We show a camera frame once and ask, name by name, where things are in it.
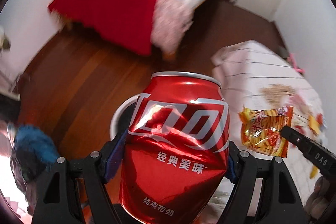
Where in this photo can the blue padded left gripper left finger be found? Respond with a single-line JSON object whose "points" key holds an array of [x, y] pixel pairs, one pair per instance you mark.
{"points": [[114, 159]]}

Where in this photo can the pink toy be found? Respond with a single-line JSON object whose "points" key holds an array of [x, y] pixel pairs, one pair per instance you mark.
{"points": [[291, 60]]}

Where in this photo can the orange yellow snack bag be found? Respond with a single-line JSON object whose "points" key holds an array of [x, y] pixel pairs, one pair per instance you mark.
{"points": [[260, 130]]}

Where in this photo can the pink checkered bedsheet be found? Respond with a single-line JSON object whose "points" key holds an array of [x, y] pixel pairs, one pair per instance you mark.
{"points": [[171, 19]]}

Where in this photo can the yellow flat box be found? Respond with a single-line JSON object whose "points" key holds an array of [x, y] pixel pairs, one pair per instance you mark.
{"points": [[314, 125]]}

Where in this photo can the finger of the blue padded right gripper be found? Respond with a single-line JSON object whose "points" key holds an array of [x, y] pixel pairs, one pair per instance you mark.
{"points": [[301, 141]]}

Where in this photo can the red blanket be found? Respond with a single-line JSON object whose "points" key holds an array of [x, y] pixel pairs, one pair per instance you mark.
{"points": [[127, 23]]}

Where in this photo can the white round trash bin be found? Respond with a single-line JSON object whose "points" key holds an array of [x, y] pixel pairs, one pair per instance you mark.
{"points": [[121, 118]]}

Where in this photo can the white patterned tablecloth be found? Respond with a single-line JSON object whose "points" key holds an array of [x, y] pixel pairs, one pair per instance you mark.
{"points": [[255, 77]]}

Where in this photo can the crushed red cola can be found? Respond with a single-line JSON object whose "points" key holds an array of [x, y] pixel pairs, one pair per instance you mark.
{"points": [[176, 151]]}

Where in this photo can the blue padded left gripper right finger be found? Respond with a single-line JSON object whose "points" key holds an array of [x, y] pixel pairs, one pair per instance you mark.
{"points": [[230, 173]]}

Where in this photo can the blue clothing pile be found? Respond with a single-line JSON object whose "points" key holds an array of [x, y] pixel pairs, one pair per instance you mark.
{"points": [[35, 151]]}

